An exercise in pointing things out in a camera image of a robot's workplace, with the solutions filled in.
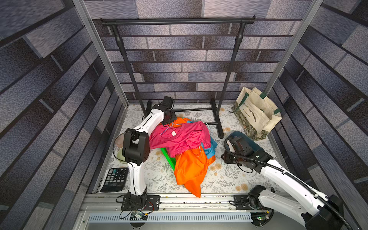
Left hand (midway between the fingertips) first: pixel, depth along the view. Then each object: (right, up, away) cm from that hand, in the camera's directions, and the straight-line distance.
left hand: (174, 117), depth 96 cm
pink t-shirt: (+3, -13, -11) cm, 17 cm away
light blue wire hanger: (-3, -7, -4) cm, 8 cm away
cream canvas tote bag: (+54, +1, -6) cm, 55 cm away
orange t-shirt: (+11, -27, -20) cm, 35 cm away
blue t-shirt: (+23, -19, -15) cm, 33 cm away
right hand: (+29, -22, -16) cm, 39 cm away
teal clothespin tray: (+53, -19, -5) cm, 56 cm away
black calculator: (-32, -36, -17) cm, 51 cm away
